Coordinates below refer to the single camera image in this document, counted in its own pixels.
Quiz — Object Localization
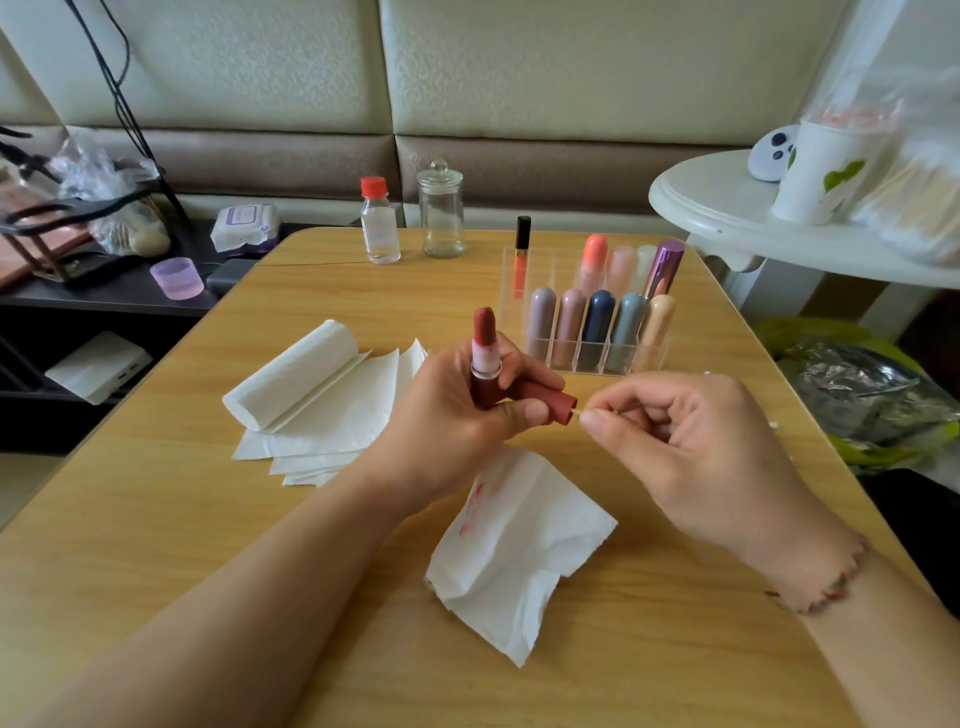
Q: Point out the stack of white tissues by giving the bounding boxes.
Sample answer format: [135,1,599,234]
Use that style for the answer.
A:
[222,318,432,488]

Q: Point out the red lipstick pink tube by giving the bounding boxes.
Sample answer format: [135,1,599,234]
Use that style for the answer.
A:
[469,306,506,410]

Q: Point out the yellow-green bin with bag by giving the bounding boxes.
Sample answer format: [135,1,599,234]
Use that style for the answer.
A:
[754,318,960,474]

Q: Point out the white tissue sheet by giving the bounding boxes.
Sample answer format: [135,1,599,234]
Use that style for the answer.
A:
[424,444,620,668]

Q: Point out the person's left hand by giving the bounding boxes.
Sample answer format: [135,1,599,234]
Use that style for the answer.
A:
[352,333,569,519]

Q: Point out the white round side table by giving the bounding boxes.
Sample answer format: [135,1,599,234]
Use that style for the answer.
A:
[648,150,960,290]

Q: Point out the white mug green leaf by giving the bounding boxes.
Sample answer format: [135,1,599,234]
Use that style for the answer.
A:
[771,112,894,227]

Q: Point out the crumpled clear plastic bag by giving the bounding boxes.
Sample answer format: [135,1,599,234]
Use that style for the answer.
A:
[52,127,174,260]

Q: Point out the black clip tool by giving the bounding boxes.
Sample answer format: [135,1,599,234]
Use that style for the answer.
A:
[0,127,62,182]

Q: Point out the small purple plastic cup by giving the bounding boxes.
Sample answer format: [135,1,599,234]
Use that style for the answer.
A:
[150,256,204,302]

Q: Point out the clear bottle red cap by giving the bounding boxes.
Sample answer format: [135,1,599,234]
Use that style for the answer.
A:
[360,175,402,266]

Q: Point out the person's right forearm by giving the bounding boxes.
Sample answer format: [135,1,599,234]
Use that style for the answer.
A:
[780,547,960,728]

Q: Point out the glass jar with lid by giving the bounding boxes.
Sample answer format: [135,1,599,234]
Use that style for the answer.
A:
[417,159,467,258]

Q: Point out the dark red lipstick cap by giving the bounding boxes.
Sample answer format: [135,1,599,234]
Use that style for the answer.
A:
[507,379,579,426]

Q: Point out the black low shelf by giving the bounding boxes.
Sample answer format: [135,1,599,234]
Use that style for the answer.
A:
[0,217,354,452]

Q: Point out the person's right hand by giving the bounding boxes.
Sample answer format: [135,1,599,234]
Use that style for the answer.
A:
[577,372,872,609]

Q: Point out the wet wipes pack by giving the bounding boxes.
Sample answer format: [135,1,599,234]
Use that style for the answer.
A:
[210,202,281,254]

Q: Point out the white power bank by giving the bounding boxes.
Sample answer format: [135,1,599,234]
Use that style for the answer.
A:
[45,331,153,407]

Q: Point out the pink tray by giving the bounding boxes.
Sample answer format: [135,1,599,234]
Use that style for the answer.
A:
[0,180,99,294]

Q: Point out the black cables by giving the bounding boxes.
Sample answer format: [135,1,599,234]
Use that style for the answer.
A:
[63,0,189,227]

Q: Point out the thin wrist bracelet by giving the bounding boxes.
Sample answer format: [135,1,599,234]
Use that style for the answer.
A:
[768,537,872,615]

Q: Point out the white panda figure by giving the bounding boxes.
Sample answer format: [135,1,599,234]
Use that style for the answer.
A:
[747,124,800,183]

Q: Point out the beige padded backrest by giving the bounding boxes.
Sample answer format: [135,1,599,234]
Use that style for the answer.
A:
[0,0,857,227]

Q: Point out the clear acrylic lipstick organizer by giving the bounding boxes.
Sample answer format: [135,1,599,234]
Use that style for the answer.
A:
[513,216,687,372]

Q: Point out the person's left forearm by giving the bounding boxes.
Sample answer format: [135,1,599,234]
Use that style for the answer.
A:
[22,472,414,728]

